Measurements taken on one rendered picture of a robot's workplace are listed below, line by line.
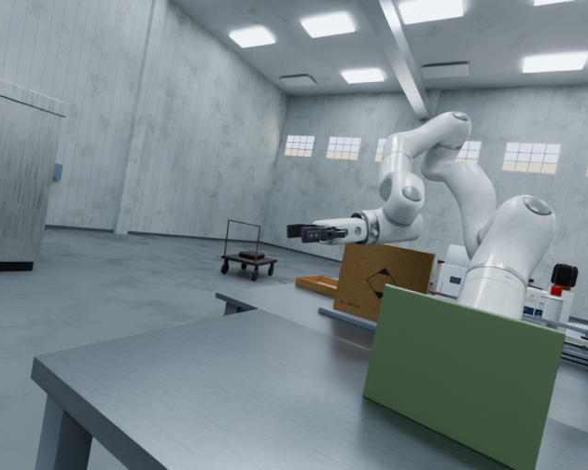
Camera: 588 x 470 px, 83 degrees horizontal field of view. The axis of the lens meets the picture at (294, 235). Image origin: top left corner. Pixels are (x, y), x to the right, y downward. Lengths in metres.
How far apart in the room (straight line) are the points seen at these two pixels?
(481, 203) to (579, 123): 11.01
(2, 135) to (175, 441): 4.30
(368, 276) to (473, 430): 0.65
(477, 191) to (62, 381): 1.00
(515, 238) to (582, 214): 10.64
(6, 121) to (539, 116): 11.66
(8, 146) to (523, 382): 4.59
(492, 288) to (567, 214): 10.71
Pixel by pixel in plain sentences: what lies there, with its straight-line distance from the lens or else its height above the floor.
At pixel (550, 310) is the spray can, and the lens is 1.55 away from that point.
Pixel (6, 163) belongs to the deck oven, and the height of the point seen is 1.17.
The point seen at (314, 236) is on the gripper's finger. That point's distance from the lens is 0.69.
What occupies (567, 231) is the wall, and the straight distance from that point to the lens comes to 11.41.
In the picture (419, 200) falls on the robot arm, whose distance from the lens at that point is 0.78.
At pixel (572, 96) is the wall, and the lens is 12.25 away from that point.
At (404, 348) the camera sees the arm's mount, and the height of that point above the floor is 0.95.
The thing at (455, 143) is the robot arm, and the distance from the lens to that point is 1.16.
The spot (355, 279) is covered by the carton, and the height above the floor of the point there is 0.98.
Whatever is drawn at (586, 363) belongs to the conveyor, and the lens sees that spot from 1.56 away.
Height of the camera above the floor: 1.14
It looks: 2 degrees down
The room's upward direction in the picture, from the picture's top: 11 degrees clockwise
